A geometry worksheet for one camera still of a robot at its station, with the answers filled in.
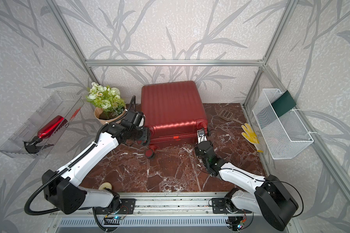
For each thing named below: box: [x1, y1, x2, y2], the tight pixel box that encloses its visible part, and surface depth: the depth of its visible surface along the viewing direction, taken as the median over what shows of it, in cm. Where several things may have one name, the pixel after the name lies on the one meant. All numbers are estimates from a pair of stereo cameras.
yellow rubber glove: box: [241, 122, 264, 153], surface depth 102 cm
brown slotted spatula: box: [218, 109, 244, 125], surface depth 114 cm
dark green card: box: [270, 90, 297, 118], surface depth 72 cm
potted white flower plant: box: [86, 82, 127, 125], surface depth 88 cm
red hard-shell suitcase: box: [140, 80, 209, 159], surface depth 87 cm
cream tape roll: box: [98, 182, 113, 190], surface depth 80 cm
